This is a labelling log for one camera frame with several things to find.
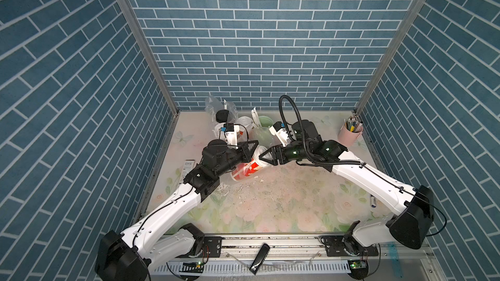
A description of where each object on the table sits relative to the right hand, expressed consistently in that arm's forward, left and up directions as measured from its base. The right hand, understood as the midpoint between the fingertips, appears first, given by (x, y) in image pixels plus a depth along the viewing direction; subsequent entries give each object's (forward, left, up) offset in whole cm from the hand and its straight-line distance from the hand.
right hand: (266, 156), depth 71 cm
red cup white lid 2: (-3, +5, -2) cm, 6 cm away
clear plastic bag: (-4, +16, -14) cm, 22 cm away
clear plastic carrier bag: (+27, +27, 0) cm, 38 cm away
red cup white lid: (+21, +11, -6) cm, 25 cm away
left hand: (+2, +1, +4) cm, 5 cm away
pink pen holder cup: (+27, -41, -18) cm, 52 cm away
